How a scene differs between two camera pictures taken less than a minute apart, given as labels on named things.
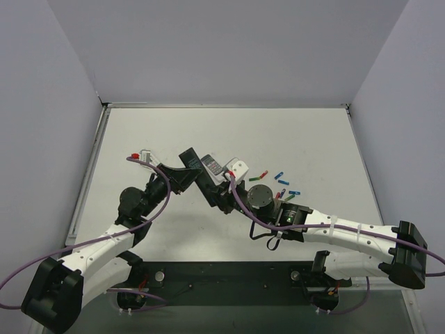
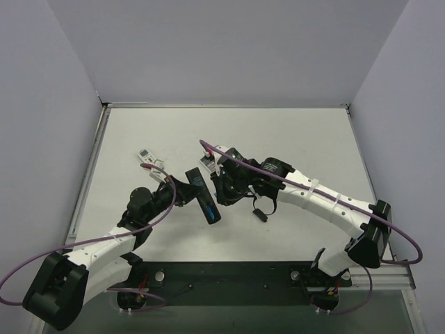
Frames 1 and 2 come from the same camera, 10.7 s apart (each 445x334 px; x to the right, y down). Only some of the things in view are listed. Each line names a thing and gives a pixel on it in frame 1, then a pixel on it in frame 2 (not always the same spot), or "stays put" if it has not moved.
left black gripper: (170, 178) → (185, 189)
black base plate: (156, 284) stays put
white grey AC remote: (212, 164) stays put
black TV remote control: (190, 161) → (206, 200)
